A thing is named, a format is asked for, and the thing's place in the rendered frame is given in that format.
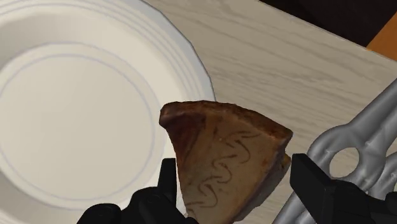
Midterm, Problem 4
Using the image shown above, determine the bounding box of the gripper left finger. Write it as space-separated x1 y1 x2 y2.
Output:
76 157 199 224

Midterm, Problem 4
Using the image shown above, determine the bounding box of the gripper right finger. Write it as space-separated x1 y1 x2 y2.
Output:
289 153 397 224

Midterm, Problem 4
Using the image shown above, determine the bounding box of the brown cake slice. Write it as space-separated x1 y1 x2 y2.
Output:
158 100 293 224

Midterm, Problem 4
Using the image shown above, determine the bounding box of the white plate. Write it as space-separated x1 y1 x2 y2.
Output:
0 0 216 224

